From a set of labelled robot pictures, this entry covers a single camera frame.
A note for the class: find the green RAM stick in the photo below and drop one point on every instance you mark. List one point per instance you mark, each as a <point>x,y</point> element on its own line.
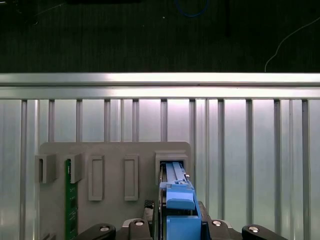
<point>71,200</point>

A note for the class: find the hard disk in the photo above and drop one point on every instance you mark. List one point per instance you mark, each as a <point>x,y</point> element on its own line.
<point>180,190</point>

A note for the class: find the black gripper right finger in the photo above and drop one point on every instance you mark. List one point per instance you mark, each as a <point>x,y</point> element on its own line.
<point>220,230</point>

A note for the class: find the grey parts rack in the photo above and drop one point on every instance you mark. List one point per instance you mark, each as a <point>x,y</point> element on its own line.
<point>112,155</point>

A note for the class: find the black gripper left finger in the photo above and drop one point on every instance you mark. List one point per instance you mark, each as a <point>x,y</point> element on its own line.
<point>135,230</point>

